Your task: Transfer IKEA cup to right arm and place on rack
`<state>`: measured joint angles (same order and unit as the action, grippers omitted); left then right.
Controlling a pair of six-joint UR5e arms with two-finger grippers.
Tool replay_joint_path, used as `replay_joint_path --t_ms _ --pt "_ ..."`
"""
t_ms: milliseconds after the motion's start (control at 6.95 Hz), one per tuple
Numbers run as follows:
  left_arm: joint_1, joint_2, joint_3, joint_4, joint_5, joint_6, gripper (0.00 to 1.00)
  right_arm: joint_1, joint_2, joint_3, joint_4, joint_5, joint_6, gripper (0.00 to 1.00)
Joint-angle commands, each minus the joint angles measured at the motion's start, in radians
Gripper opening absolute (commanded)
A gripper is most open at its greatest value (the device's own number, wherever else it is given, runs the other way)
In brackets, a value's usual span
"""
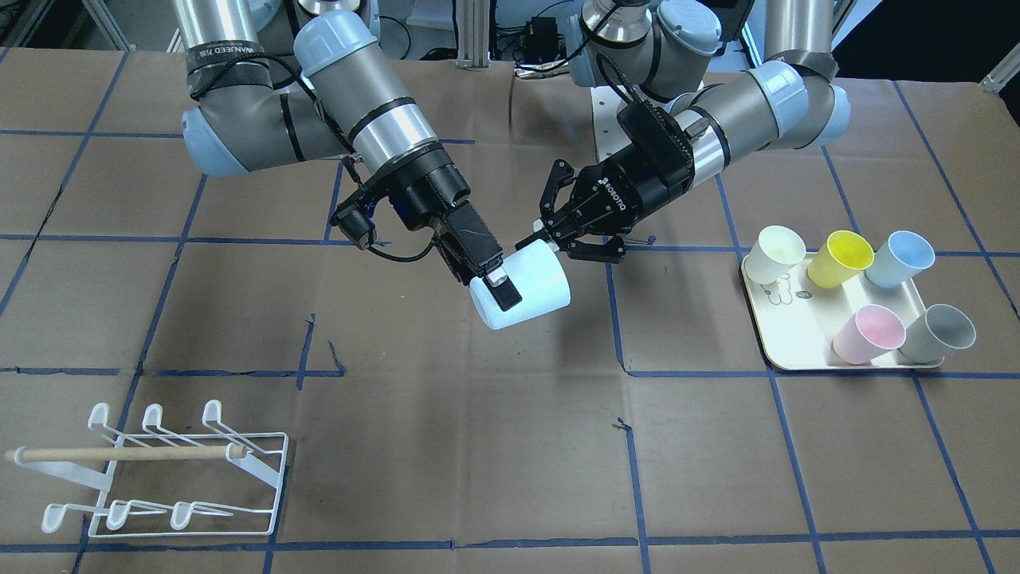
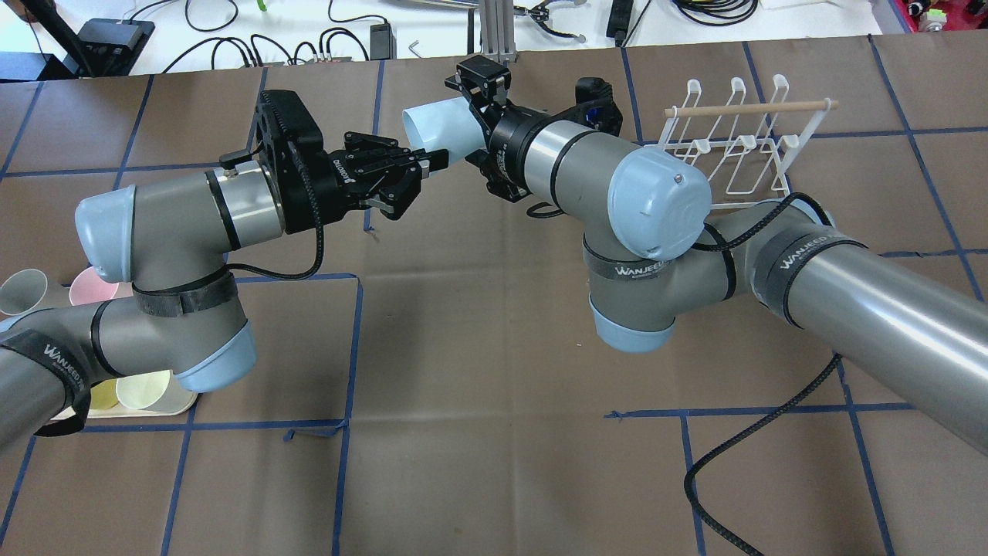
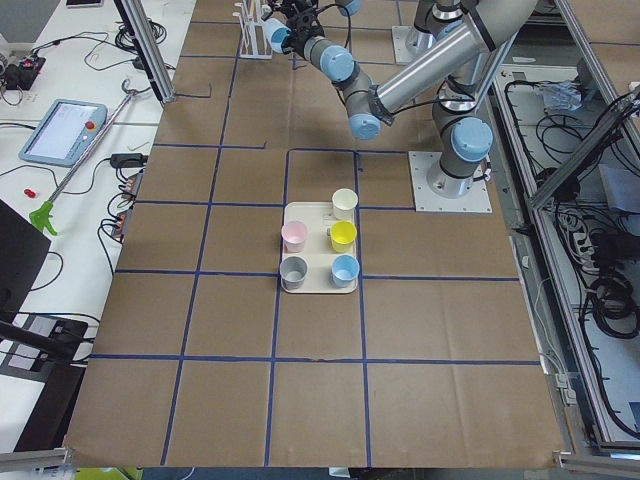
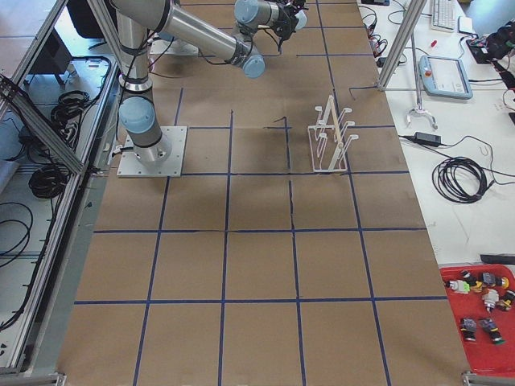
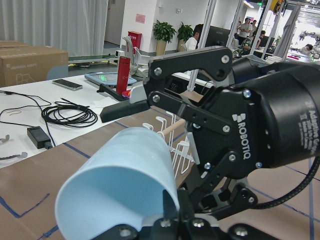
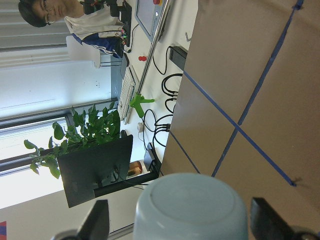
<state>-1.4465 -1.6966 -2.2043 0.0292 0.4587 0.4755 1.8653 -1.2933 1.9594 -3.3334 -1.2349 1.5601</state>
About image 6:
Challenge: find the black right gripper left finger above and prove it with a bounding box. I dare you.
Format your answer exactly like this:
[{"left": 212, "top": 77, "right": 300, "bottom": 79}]
[{"left": 51, "top": 199, "right": 110, "bottom": 240}]

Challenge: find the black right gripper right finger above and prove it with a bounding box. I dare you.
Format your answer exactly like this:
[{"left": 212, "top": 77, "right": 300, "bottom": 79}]
[{"left": 250, "top": 197, "right": 320, "bottom": 240}]

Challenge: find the light blue plastic cup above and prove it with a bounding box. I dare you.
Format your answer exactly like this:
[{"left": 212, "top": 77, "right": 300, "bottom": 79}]
[{"left": 133, "top": 173, "right": 249, "bottom": 240}]

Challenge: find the black monitor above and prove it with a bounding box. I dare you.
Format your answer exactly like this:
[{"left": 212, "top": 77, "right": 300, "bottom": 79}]
[{"left": 56, "top": 134, "right": 161, "bottom": 209}]

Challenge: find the green potted plant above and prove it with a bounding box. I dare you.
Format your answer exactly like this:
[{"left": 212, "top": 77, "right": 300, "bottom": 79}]
[{"left": 23, "top": 101, "right": 121, "bottom": 179}]

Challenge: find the white keyboard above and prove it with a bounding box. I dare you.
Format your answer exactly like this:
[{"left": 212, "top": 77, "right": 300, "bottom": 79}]
[{"left": 117, "top": 64, "right": 139, "bottom": 121}]

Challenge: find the red small object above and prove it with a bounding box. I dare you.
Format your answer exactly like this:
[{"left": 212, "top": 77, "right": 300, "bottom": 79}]
[{"left": 138, "top": 55, "right": 148, "bottom": 62}]

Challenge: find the black power adapter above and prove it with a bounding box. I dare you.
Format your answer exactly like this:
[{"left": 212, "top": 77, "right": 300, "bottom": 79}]
[{"left": 169, "top": 46, "right": 188, "bottom": 71}]

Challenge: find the person in white jacket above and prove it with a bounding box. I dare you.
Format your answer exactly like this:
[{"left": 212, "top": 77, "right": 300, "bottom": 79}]
[{"left": 18, "top": 0, "right": 124, "bottom": 59}]

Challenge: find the blue teach pendant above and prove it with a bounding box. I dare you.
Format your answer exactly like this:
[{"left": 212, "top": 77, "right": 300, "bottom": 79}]
[{"left": 134, "top": 0, "right": 165, "bottom": 42}]

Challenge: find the green handled reacher grabber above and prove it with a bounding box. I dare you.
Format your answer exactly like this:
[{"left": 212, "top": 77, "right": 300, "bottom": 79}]
[{"left": 129, "top": 0, "right": 171, "bottom": 118}]

